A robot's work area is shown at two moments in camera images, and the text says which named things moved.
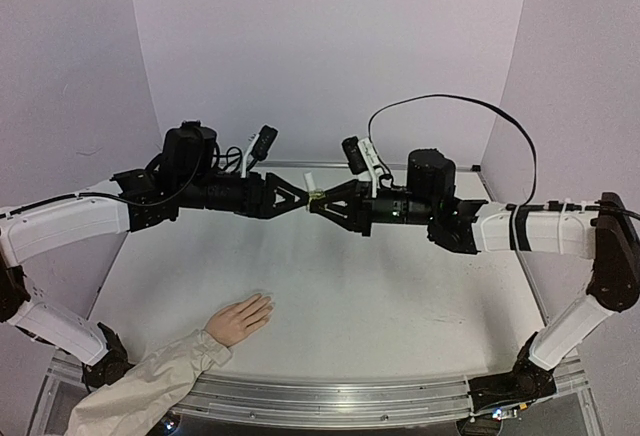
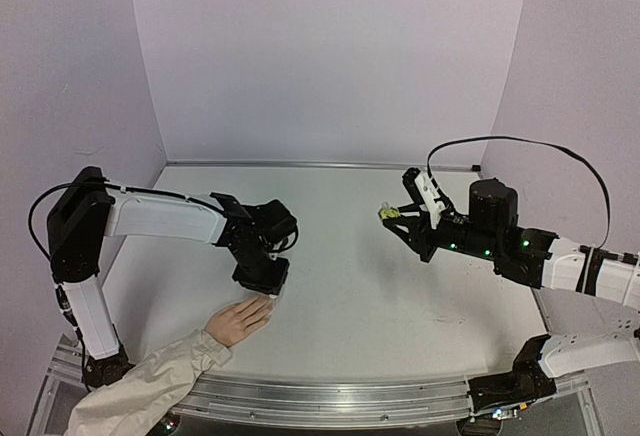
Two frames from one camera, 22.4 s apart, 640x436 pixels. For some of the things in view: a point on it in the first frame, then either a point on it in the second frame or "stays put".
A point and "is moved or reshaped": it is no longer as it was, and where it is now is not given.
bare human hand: [235, 322] stays put
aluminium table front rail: [322, 399] stays put
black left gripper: [260, 200] -> [273, 287]
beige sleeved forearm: [136, 402] stays put
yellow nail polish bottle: [317, 194] is moved or reshaped
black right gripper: [361, 207] -> [422, 229]
